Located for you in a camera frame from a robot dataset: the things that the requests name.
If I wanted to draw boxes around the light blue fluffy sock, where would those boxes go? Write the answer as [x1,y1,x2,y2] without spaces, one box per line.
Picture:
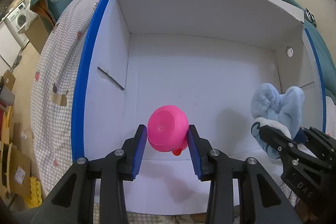
[251,83,305,159]

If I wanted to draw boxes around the pink rubber duck toy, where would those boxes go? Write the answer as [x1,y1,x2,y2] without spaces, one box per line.
[147,105,189,156]

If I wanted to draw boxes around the yellow object on floor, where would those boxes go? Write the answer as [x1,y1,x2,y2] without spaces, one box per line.
[24,177,43,209]

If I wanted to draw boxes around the teal pillow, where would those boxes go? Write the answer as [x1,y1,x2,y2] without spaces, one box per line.
[303,20,336,104]

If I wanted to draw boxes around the flat cardboard boxes on floor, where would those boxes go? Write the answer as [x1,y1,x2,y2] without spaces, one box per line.
[1,121,31,198]

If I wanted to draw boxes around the checkered bed sheet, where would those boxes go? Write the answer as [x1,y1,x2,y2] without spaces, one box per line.
[30,0,100,196]

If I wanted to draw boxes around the white cardboard box blue edges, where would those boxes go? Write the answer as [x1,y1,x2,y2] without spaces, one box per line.
[71,0,328,215]

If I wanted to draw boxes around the brown cardboard box by bed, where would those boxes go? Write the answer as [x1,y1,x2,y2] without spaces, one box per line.
[25,16,49,54]

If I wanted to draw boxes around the white washing machine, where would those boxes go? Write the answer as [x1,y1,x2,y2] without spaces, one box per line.
[5,2,29,49]

